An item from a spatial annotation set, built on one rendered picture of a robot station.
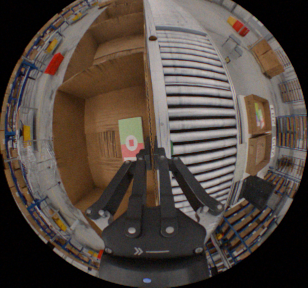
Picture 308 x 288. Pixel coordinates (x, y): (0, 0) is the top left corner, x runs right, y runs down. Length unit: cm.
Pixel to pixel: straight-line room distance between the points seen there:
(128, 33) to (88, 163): 68
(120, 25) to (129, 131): 55
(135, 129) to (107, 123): 11
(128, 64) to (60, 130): 28
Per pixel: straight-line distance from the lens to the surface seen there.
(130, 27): 63
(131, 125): 31
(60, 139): 35
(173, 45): 79
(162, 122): 35
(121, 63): 25
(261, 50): 456
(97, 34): 67
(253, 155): 85
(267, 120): 116
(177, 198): 66
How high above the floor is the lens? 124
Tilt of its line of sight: 88 degrees down
